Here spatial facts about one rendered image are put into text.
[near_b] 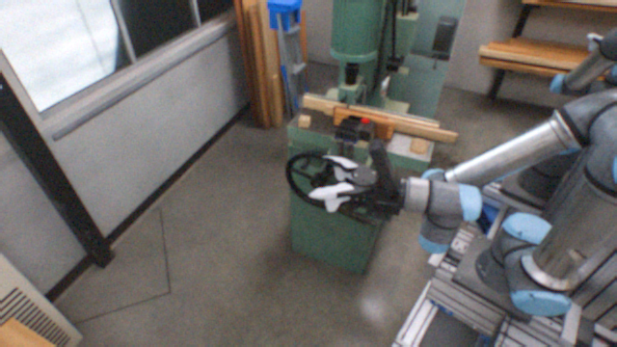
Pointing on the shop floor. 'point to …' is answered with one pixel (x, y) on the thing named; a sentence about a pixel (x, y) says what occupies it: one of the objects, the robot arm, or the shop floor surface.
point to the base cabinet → (329, 229)
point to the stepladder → (285, 20)
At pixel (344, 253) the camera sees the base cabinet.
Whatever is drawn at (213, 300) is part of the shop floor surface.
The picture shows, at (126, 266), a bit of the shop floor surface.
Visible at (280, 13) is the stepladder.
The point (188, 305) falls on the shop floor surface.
